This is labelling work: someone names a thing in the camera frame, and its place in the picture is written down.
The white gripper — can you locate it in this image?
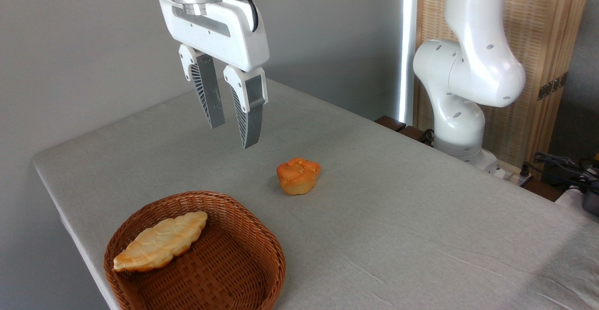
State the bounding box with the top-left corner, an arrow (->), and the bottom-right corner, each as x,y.
151,0 -> 270,150

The long golden bread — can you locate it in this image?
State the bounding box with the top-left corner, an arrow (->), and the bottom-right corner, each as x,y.
113,211 -> 208,273

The dark brown wooden block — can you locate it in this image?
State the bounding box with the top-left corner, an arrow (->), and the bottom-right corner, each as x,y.
374,115 -> 434,145

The bundle of black cables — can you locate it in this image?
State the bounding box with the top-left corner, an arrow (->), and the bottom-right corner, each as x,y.
520,152 -> 599,194

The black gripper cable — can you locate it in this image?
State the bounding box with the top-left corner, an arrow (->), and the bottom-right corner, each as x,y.
215,0 -> 259,33

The round orange bun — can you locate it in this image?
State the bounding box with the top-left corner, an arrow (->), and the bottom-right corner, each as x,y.
276,157 -> 321,195

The grey tablecloth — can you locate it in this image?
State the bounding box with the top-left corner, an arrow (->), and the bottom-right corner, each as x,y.
32,78 -> 599,310

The brown woven wicker basket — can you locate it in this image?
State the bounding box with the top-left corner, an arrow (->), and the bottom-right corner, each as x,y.
104,191 -> 286,310

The white vertical light strip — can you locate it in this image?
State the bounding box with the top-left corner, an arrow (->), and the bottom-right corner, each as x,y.
399,0 -> 419,126

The metal screen hinge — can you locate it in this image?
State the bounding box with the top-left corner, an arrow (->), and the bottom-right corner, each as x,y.
537,72 -> 569,101

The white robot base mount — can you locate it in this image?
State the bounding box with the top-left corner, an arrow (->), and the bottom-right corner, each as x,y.
463,149 -> 507,179

